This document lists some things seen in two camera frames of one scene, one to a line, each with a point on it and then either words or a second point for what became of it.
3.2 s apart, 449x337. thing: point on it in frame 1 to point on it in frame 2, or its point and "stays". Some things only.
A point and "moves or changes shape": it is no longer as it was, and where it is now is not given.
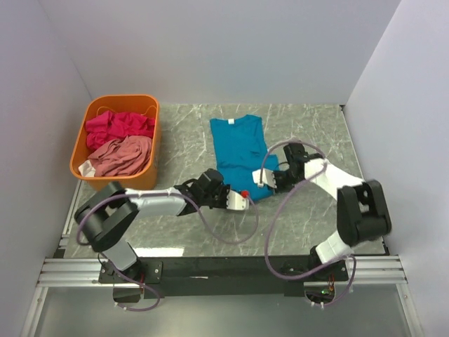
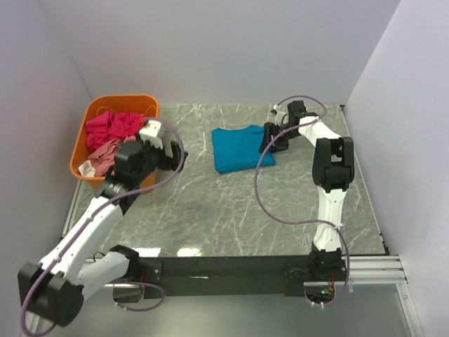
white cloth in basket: (86, 169) stays
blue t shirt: (240, 144) moves or changes shape
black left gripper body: (218, 199) to (156, 159)
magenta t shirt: (109, 126) stays
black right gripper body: (285, 180) to (282, 141)
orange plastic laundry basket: (144, 104) stays
